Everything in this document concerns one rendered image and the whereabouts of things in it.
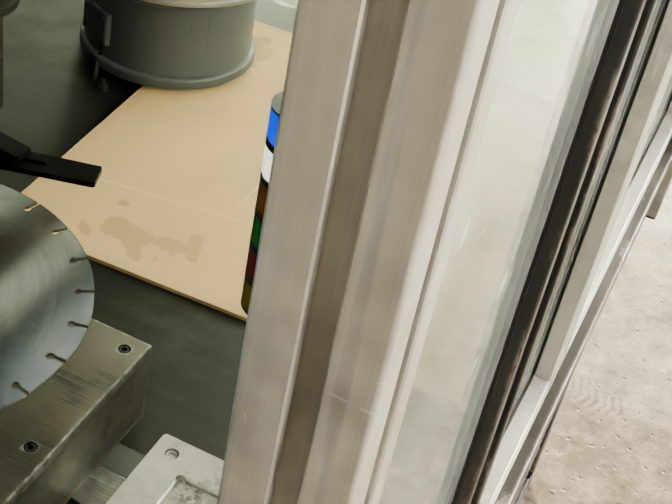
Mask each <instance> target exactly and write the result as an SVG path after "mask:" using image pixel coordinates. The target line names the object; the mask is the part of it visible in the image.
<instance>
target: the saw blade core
mask: <svg viewBox="0 0 672 504"><path fill-rule="evenodd" d="M35 205H37V202H36V201H35V200H33V199H31V198H30V197H28V196H26V195H24V194H22V193H20V192H18V191H16V190H14V189H12V188H10V187H7V186H5V185H2V184H1V185H0V412H1V411H3V410H5V409H7V408H9V407H10V406H12V405H14V404H16V403H17V402H19V401H21V400H22V399H24V398H26V394H25V393H23V392H22V391H21V390H19V389H18V388H17V387H16V388H15V387H12V385H14V384H18V385H19V386H20V388H21V389H22V390H23V391H25V392H26V393H27V394H29V395H30V394H32V393H33V392H34V391H36V390H37V389H38V388H40V387H41V386H42V385H44V384H45V383H46V382H47V381H48V380H50V379H51V378H52V377H53V376H54V375H55V374H56V373H57V372H58V371H59V370H60V369H61V368H62V367H63V366H64V363H63V362H65V363H66V362H67V361H68V360H69V359H70V358H71V356H72V355H73V354H74V352H75V351H76V349H77V348H78V346H79V345H80V343H81V341H82V339H83V337H84V335H85V333H86V331H87V328H88V326H89V323H90V320H91V317H92V313H93V307H94V297H95V286H94V278H93V273H92V269H91V265H90V262H89V260H88V259H87V255H86V253H85V251H84V249H83V247H82V246H81V244H80V242H79V241H78V239H77V238H76V237H75V235H74V234H73V233H72V232H71V230H70V229H68V227H67V226H66V225H65V224H64V223H63V222H62V221H61V220H60V219H59V218H58V217H57V216H55V215H54V214H53V213H52V212H51V211H49V210H48V209H47V208H45V207H44V206H42V205H41V204H39V205H37V206H35ZM33 206H35V207H33ZM32 207H33V208H32ZM30 208H31V210H30V211H25V209H30ZM67 229H68V230H67ZM64 230H65V231H64ZM61 231H62V232H61ZM54 232H56V233H58V232H59V233H58V234H52V233H54ZM85 259H86V260H85ZM70 260H74V261H76V262H70ZM78 260H79V261H78ZM76 291H81V292H89V293H79V294H77V293H75V292H76ZM70 323H72V324H74V325H76V326H69V325H68V324H70ZM79 326H81V327H79ZM84 327H86V328H84ZM49 355H52V356H53V357H54V358H55V359H53V358H47V356H49ZM56 359H58V360H60V361H63V362H60V361H58V360H56Z"/></svg>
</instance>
